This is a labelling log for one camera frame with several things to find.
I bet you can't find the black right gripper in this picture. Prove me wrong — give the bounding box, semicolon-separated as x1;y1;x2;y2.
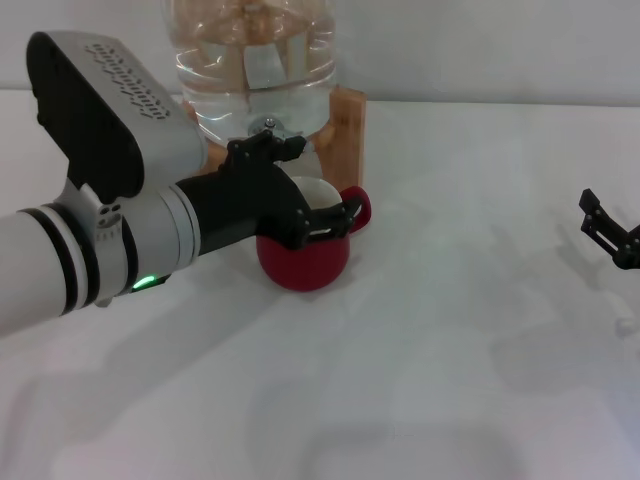
578;188;640;271

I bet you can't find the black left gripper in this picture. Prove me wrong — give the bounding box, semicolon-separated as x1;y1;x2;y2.
177;129;365;256

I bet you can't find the red ceramic cup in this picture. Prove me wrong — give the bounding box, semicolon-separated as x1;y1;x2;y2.
255;175;373;293

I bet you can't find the chrome faucet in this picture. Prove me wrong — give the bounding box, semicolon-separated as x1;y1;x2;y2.
247;114;302;140

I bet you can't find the wooden dispenser stand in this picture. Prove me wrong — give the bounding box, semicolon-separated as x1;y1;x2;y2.
182;87;368;192

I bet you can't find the glass water dispenser jar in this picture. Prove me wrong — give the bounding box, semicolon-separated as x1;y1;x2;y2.
162;0;339;151

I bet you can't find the silver black wrist camera box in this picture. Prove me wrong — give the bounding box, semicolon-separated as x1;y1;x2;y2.
25;31;206;202

